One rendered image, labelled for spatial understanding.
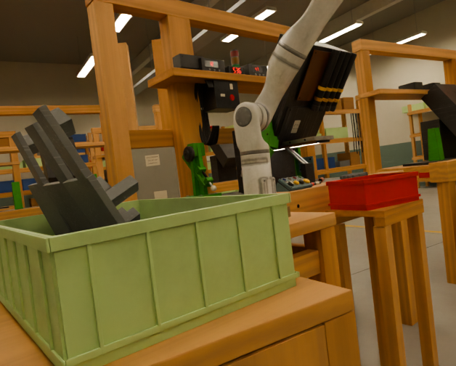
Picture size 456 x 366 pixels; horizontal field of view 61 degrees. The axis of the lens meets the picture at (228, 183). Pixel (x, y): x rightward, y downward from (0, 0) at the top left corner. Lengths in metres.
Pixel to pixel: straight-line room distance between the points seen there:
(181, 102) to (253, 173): 0.98
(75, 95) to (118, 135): 10.25
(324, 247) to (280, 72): 0.53
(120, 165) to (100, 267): 1.33
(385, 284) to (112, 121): 1.33
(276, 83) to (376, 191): 0.65
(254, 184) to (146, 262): 0.67
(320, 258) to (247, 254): 0.58
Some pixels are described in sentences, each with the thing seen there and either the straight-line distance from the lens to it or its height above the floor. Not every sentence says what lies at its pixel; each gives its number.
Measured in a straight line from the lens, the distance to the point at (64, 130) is 0.62.
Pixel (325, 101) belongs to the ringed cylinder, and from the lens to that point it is 2.03.
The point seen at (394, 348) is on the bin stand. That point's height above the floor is 0.28.
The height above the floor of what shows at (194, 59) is 1.61.
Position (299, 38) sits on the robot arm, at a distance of 1.14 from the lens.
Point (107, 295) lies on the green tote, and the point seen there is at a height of 0.87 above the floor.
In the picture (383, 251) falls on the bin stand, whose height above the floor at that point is 0.64.
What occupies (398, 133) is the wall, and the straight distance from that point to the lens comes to 12.16.
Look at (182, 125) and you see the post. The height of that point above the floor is 1.28.
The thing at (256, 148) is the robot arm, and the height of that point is 1.07.
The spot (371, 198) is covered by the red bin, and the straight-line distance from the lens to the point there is 1.59.
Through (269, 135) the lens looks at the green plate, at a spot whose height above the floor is 1.16.
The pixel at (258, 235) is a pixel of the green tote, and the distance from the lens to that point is 0.66.
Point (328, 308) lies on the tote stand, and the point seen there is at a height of 0.77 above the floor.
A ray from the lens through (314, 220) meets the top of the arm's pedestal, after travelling 1.15.
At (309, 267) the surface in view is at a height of 0.71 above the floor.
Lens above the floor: 1.01
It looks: 2 degrees down
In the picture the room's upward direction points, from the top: 7 degrees counter-clockwise
